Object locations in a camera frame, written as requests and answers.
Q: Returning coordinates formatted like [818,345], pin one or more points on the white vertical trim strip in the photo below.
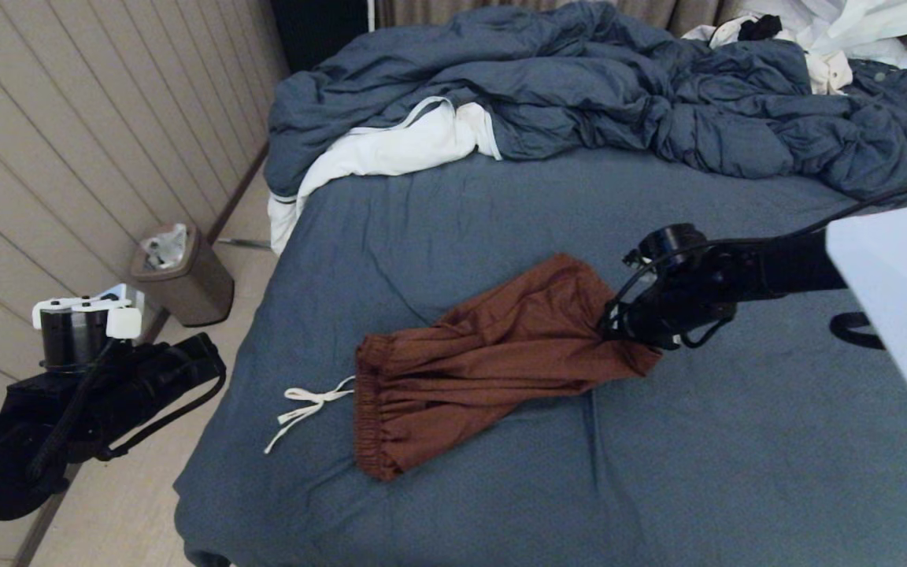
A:
[371,12]

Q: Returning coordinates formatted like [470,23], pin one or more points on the white left camera bracket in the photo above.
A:
[124,323]

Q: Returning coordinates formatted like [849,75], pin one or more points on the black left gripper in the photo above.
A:
[107,394]

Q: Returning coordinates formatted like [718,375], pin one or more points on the beige curtain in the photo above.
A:
[422,9]

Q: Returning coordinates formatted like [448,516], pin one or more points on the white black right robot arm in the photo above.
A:
[894,299]

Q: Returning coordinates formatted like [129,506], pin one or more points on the white pillow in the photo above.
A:
[390,150]

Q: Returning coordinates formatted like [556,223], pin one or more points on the white shirt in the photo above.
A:
[855,24]

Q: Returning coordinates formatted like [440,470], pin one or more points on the clear plastic bin liner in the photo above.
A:
[164,248]

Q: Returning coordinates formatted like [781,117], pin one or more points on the cream buttoned garment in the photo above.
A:
[827,71]

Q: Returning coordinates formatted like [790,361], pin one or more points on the rumpled blue duvet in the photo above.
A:
[579,79]

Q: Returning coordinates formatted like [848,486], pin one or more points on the dark cabinet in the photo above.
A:
[316,31]

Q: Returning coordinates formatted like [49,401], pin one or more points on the bed with blue sheet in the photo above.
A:
[501,205]

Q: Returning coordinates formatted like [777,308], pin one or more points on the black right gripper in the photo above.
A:
[690,291]

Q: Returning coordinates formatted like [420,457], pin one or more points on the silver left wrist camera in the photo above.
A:
[127,299]

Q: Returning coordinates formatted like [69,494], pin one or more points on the black cloth item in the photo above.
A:
[759,28]

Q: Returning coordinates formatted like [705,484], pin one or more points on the brown trash bin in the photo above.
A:
[194,295]

